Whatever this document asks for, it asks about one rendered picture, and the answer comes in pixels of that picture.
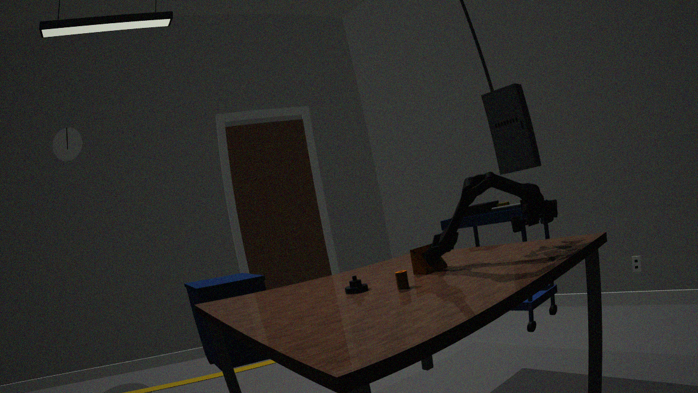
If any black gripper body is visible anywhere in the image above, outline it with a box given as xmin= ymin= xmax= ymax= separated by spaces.
xmin=510 ymin=213 xmax=554 ymax=233

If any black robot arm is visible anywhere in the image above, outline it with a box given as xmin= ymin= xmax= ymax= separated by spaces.
xmin=422 ymin=172 xmax=558 ymax=265

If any orange ribbed knob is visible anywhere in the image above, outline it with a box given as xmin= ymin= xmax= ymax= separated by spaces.
xmin=395 ymin=270 xmax=409 ymax=290

